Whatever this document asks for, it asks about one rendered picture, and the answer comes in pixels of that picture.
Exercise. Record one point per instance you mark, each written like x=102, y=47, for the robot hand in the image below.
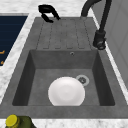
x=46, y=9

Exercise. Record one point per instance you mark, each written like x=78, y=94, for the grey sink with draining board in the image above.
x=63, y=50

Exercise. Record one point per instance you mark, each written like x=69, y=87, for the black tap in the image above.
x=100, y=33

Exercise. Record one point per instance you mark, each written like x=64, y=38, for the white round plate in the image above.
x=66, y=91

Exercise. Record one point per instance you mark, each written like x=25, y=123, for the olive bottle with yellow cap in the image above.
x=20, y=122

